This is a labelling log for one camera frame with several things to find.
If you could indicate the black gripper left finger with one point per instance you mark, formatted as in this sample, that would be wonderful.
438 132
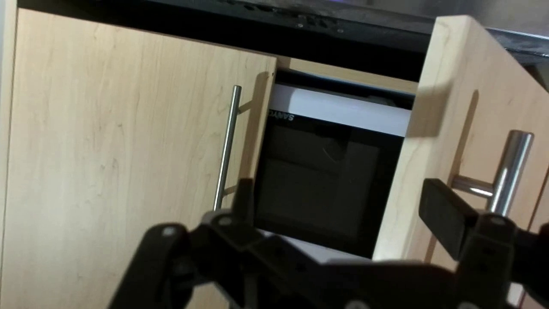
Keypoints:
251 271

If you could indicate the stainless steel refrigerator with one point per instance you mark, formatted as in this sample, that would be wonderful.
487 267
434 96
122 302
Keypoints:
386 37

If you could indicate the left door metal handle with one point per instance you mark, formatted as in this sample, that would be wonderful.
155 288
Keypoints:
501 192

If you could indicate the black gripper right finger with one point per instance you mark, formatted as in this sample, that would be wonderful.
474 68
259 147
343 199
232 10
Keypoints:
491 252

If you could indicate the door metal handle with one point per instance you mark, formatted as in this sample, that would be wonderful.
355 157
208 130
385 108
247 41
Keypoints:
501 192
227 147

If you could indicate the wooden cupboard door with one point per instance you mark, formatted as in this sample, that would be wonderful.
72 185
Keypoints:
113 132
472 94

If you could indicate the right door metal handle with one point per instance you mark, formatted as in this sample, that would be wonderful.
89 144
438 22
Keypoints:
227 147

